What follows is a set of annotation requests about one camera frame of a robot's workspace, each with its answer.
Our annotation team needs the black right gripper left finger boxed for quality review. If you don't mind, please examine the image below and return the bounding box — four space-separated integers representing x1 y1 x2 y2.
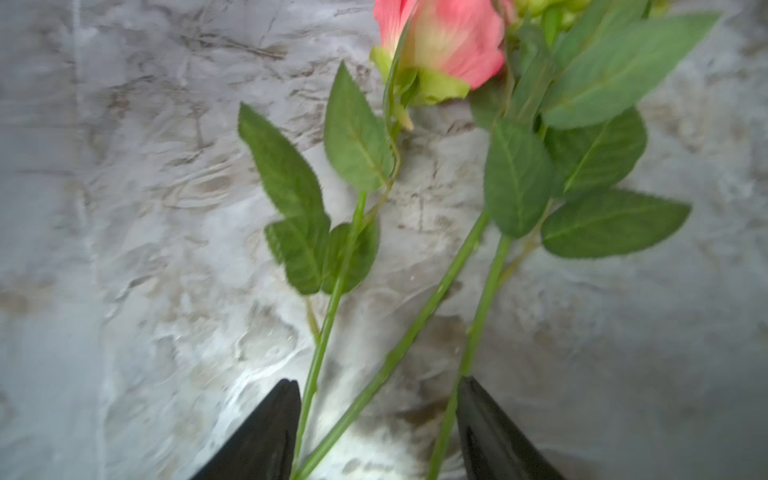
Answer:
192 379 301 480

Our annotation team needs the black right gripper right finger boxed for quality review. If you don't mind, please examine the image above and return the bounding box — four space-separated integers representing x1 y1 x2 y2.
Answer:
456 376 564 480

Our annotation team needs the pink rose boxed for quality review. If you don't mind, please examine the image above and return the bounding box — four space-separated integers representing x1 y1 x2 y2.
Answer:
237 1 517 478
298 1 717 479
427 0 693 480

